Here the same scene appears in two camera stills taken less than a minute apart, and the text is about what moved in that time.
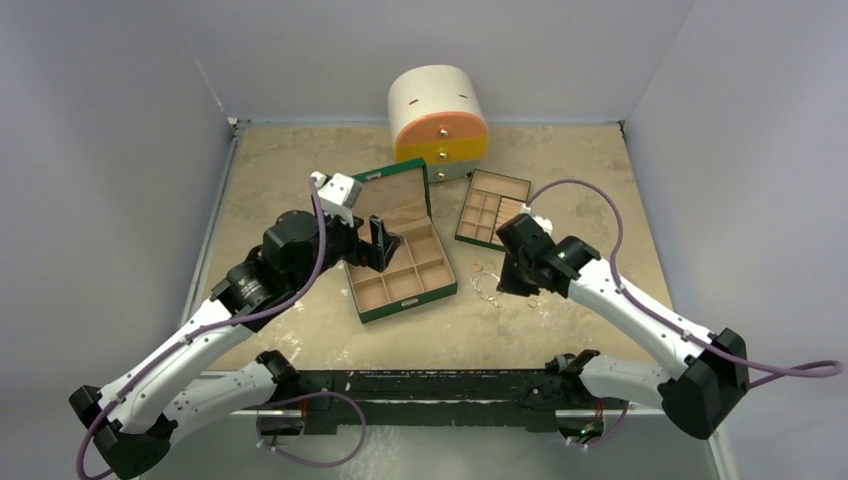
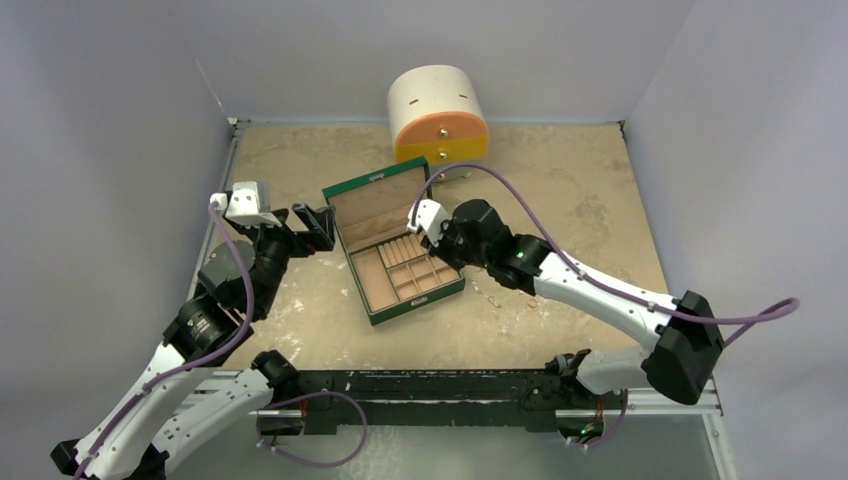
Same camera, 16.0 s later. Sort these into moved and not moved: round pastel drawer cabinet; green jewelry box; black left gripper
Moved: black left gripper
Not moved: green jewelry box; round pastel drawer cabinet
